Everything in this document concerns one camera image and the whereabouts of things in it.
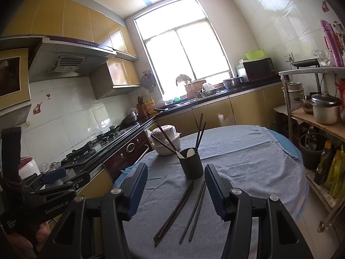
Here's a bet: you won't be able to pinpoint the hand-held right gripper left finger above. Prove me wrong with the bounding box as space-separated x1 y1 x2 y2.
38 163 149 259

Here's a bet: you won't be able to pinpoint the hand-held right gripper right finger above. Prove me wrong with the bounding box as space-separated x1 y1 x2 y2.
204 163 314 259

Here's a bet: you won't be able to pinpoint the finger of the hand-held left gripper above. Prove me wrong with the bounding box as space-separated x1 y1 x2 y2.
24 167 68 186
30 171 91 197

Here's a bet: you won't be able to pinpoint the black utensil holder cup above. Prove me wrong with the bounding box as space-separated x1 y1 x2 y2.
179 148 204 179

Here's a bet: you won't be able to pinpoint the group of dark chopsticks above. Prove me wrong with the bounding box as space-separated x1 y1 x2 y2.
150 113 207 158

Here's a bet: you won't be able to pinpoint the person's left hand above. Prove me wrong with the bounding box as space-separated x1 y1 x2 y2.
0 223 52 259

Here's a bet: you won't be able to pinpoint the maroon built-in oven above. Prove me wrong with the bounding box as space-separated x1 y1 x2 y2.
102 131 153 181

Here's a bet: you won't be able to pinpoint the black gas stove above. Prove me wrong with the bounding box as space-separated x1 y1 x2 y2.
61 124 143 168

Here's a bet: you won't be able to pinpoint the grey tablecloth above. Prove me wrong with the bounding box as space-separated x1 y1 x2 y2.
122 125 308 259

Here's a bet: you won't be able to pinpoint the large white bowl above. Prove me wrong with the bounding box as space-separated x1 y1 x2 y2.
151 137 182 156

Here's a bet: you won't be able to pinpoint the plastic-wrapped stack of bowls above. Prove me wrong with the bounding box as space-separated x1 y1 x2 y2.
147 125 182 147

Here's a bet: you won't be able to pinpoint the stacked steel basins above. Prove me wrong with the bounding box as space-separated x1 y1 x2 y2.
125 108 139 123

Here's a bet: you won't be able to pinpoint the wooden knife block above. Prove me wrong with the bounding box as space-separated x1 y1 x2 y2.
136 96 146 116

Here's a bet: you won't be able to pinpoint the yellow oil bottle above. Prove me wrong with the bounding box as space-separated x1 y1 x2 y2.
144 97 156 115

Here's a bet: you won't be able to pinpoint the yellow lower cabinets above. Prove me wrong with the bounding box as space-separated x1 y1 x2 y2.
49 82 286 222

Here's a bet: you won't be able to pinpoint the yellow cabinets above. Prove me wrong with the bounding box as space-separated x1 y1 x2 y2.
49 82 286 222
0 0 142 119

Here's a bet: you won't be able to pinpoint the blue table cover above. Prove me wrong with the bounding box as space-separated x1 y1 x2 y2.
113 129 308 222

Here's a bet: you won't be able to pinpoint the steel dish basin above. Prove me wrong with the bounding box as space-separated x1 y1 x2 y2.
199 82 224 98

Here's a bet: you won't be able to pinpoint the steel sink faucet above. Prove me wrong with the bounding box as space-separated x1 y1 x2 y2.
189 79 198 100

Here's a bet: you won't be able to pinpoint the black bucket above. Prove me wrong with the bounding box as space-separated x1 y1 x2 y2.
298 133 328 170

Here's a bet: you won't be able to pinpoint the small side table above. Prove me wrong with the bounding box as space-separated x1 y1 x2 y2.
273 105 292 130

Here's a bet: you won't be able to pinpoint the wooden cutting board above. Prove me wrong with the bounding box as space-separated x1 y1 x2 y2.
185 79 207 95

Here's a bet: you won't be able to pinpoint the steel mixing bowl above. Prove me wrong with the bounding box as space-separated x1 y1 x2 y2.
223 78 242 89

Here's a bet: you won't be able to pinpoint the black kitchen countertop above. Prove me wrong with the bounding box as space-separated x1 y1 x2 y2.
16 79 283 184

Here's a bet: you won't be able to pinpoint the round hanging steamer rack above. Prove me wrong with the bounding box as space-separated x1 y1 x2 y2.
141 70 157 91

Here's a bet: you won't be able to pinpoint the clear plastic bottle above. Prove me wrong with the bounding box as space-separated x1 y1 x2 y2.
306 125 318 150

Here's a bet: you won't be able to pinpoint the dark sauce bottle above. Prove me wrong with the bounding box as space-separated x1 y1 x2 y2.
314 140 333 185

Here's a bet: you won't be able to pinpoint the grey cloth on faucet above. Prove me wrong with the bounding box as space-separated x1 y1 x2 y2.
176 73 191 86

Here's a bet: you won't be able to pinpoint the steel range hood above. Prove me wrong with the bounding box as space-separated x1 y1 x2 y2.
27 36 118 83

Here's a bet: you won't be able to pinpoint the white rice cooker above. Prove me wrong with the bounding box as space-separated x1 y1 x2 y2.
282 81 305 110

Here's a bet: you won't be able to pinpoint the yellow plastic bag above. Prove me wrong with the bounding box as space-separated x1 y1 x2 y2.
323 144 345 199

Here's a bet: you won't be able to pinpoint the small steel pot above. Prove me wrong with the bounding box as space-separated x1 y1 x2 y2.
294 94 314 114

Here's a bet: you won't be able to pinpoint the black microwave oven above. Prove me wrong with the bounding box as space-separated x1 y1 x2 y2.
236 57 275 83

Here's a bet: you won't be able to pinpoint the steel pot with lid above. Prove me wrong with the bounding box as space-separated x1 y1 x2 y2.
310 92 342 125

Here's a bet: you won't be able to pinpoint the kitchen window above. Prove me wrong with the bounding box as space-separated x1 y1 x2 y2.
133 0 234 98

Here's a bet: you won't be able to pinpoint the green plastic basin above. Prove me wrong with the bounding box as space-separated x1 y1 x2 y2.
244 50 265 61

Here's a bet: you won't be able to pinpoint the metal storage rack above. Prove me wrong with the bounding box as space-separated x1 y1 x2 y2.
278 67 345 232

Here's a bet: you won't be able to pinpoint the yellow upper cabinets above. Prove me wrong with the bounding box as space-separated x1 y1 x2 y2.
0 0 142 119

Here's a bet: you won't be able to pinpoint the black induction cooktop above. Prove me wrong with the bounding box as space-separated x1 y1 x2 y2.
291 58 321 69

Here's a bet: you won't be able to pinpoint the red plastic item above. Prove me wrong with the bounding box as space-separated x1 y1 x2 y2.
334 78 345 106

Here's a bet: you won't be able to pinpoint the white plastic bag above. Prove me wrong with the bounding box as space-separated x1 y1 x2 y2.
313 49 333 67

